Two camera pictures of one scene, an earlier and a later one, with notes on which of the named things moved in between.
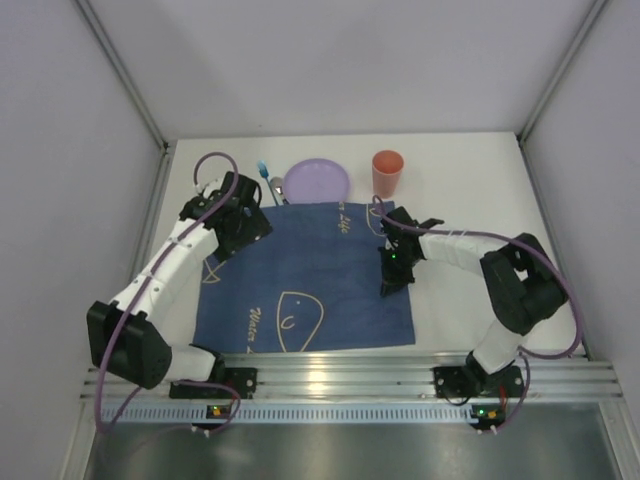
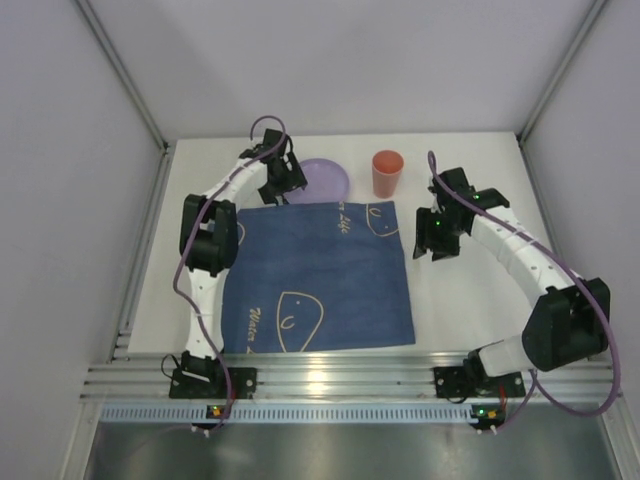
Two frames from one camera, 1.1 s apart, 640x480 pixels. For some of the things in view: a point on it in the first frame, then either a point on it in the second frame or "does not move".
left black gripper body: (248, 232) to (282, 181)
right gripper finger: (390, 285) to (420, 249)
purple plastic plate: (315, 180) does not move
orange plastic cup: (386, 169) does not move
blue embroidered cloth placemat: (313, 284) does not move
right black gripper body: (395, 273) to (435, 235)
